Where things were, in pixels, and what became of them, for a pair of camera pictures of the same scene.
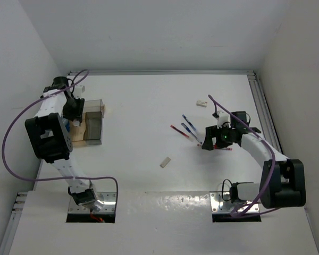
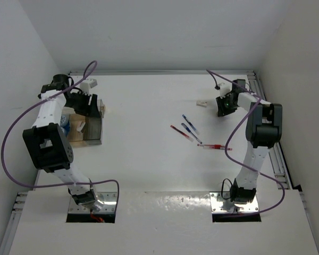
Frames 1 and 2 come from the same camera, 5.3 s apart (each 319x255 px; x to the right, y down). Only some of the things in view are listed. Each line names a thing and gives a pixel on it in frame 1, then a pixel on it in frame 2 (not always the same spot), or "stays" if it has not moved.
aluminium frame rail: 242,74 stays
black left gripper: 77,113 to 90,110
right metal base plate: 220,202 stays
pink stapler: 76,122 to 80,125
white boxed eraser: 202,103 stays
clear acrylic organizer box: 90,131 stays
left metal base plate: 108,198 stays
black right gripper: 212,132 to 221,110
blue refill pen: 189,122 stays
